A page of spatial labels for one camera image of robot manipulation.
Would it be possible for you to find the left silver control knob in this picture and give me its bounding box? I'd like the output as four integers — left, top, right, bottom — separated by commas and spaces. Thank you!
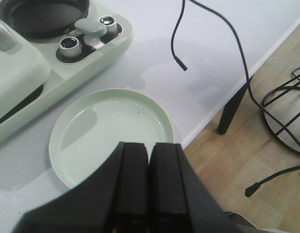
59, 36, 82, 59

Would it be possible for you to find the black round frying pan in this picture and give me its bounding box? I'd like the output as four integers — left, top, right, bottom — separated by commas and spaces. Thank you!
0, 0, 89, 39

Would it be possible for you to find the black cable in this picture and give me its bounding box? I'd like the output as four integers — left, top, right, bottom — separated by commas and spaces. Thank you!
170, 0, 188, 71
188, 0, 300, 156

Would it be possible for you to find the right silver control knob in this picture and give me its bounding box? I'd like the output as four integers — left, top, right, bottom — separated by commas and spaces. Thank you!
99, 16, 117, 34

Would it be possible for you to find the silver control knob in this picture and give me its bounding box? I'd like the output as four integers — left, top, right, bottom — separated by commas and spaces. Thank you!
99, 16, 117, 34
59, 36, 82, 59

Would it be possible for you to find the mint green round plate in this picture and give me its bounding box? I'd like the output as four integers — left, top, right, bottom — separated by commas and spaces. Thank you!
49, 89, 174, 188

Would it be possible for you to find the mint green hinged lid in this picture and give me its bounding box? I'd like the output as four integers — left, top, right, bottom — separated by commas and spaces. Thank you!
0, 20, 51, 119

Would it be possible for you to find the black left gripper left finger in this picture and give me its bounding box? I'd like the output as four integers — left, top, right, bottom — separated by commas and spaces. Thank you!
13, 142, 148, 233

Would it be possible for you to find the black table leg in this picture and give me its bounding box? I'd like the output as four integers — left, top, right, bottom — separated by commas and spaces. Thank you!
217, 83, 248, 135

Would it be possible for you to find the mint green breakfast maker base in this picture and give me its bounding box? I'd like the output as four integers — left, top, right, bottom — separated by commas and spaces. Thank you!
0, 0, 133, 142

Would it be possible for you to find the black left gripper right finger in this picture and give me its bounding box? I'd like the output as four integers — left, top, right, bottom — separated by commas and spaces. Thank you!
150, 143, 239, 233

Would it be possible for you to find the black wire stand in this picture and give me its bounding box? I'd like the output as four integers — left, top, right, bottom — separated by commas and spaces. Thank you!
261, 67, 300, 155

